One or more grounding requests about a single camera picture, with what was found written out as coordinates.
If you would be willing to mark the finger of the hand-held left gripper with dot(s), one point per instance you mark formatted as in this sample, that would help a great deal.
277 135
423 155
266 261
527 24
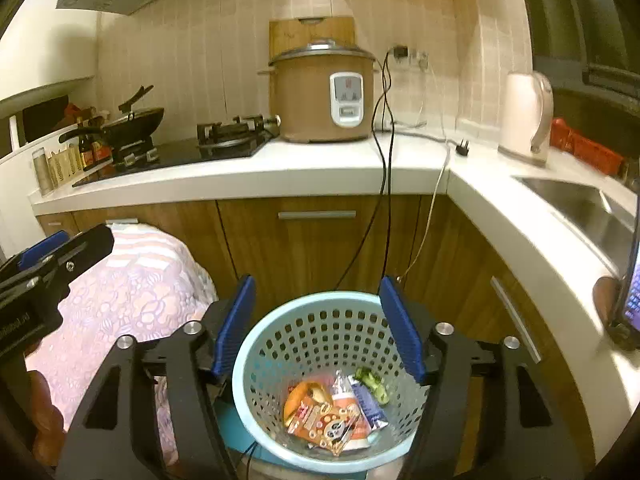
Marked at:
45 250
75 255

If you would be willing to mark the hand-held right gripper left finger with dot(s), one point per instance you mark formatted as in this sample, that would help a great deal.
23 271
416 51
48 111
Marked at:
235 330

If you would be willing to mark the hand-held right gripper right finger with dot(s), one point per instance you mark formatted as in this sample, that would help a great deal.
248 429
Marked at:
402 332

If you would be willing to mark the green scrap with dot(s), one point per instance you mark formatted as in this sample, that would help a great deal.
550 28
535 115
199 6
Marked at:
372 382

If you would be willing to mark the blue white wrapper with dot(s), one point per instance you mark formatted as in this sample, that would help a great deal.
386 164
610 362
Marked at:
367 405

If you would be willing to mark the clear plastic wrapper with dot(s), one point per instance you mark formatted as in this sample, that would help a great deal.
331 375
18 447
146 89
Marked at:
341 385

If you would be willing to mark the light blue plastic basket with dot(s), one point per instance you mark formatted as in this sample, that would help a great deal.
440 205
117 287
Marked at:
320 301

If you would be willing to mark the orange snack wrapper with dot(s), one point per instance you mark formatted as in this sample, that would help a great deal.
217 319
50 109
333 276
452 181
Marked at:
325 425

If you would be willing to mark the person's left hand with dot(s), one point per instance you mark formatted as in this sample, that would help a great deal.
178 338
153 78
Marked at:
47 415

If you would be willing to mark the pink patterned tablecloth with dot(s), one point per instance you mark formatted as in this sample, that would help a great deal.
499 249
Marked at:
130 290

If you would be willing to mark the pale patterned packets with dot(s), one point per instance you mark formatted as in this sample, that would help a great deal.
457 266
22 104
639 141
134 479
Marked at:
65 165

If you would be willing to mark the teal plastic stool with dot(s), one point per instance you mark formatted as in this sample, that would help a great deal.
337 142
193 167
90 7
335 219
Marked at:
235 430

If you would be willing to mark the dark sauce bottle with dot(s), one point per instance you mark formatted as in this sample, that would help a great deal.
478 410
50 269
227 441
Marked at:
86 152
102 150

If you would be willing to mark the wooden kitchen cabinet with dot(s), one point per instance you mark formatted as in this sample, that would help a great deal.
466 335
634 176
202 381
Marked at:
310 250

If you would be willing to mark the black stove burner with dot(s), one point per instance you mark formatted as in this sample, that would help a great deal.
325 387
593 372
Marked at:
135 152
235 130

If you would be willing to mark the black wok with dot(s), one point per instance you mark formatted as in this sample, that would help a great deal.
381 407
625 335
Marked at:
135 127

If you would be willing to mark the red bag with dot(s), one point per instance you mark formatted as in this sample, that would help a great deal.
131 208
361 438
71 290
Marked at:
80 112

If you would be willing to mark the black glass cooktop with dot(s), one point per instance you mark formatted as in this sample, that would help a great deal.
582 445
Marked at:
175 152

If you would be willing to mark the black spatula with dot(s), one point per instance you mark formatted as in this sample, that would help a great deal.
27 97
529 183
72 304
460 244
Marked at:
135 97

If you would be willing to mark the white kitchen countertop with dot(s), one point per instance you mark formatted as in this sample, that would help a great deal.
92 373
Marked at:
325 165

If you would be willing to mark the black plug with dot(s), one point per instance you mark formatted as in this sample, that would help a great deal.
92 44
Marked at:
462 148

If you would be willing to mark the brown rounded object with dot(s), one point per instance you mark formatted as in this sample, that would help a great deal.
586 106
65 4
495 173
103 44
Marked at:
606 300

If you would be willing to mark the steel sink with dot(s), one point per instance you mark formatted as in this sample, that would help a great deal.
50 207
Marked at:
595 215

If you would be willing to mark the black phone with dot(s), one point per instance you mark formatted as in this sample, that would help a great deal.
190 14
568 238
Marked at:
631 300

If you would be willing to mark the brown rice cooker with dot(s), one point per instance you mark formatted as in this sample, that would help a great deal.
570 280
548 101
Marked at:
305 105

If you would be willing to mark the white electric kettle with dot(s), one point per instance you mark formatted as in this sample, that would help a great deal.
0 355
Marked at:
517 115

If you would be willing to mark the red plastic basket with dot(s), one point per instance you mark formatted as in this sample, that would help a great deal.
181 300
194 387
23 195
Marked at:
585 147

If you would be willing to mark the wooden cutting board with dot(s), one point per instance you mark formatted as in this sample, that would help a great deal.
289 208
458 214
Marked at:
285 35

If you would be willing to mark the dark window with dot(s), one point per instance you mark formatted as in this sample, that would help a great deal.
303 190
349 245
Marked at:
575 20

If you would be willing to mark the white wall socket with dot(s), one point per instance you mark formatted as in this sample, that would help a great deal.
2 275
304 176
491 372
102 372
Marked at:
417 56

